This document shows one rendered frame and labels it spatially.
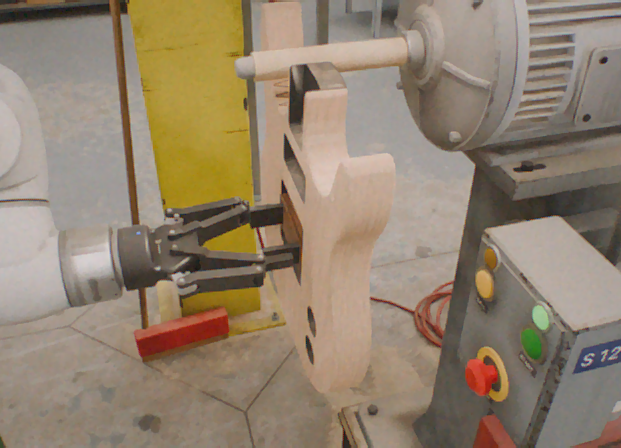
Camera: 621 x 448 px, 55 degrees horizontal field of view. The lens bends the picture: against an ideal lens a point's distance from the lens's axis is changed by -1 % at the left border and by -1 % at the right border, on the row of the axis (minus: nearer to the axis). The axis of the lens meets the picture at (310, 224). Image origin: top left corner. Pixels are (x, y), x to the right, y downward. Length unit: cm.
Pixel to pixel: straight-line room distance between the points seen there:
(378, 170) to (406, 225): 208
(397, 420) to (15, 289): 101
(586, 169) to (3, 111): 67
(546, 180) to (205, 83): 106
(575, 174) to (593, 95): 12
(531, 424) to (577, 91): 36
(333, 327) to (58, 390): 152
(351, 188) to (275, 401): 144
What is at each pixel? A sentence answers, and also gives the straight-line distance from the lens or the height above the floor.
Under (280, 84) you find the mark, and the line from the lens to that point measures 75.
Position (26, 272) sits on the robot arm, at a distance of 70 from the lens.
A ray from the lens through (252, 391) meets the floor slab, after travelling 193.
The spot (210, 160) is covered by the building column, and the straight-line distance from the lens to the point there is 174.
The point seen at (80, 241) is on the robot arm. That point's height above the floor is 110.
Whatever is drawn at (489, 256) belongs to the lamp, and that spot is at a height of 111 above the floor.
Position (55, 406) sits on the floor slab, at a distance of 203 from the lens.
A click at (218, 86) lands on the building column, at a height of 87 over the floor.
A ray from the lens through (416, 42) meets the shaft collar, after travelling 73.
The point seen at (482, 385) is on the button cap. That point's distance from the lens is 69.
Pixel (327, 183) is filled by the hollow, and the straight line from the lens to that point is 60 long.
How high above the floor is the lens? 150
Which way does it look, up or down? 36 degrees down
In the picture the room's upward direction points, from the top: straight up
